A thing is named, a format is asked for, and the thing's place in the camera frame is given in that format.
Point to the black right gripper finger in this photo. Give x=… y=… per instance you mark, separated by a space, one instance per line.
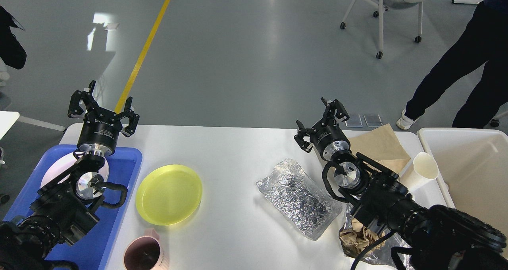
x=304 y=137
x=334 y=112

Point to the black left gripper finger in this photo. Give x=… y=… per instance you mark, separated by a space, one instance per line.
x=133 y=117
x=83 y=102

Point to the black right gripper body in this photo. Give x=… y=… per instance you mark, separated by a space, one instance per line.
x=331 y=143

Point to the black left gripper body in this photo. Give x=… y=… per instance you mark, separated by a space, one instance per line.
x=100 y=131

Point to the yellow plastic plate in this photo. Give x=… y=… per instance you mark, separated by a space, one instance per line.
x=169 y=195

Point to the pink mug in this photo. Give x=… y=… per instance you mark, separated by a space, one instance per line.
x=145 y=253

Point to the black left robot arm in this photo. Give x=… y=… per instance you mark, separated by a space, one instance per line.
x=65 y=210

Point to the floor socket plate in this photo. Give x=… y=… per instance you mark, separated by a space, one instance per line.
x=354 y=121
x=373 y=120

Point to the pink plate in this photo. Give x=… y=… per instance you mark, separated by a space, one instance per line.
x=63 y=164

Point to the silver foil bag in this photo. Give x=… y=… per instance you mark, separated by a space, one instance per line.
x=298 y=198

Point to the white side table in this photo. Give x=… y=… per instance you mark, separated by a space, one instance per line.
x=7 y=120

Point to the black jacket on chair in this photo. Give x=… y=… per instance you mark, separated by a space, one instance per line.
x=11 y=51

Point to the crumpled foil wrapper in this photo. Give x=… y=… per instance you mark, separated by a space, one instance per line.
x=380 y=255

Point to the white paper cup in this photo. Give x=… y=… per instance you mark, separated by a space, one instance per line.
x=421 y=170

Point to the crumpled brown paper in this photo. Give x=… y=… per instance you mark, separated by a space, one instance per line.
x=355 y=237

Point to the white plastic bin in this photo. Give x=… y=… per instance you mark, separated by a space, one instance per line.
x=473 y=165

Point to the person in dark trousers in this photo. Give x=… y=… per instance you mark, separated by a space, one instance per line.
x=484 y=42

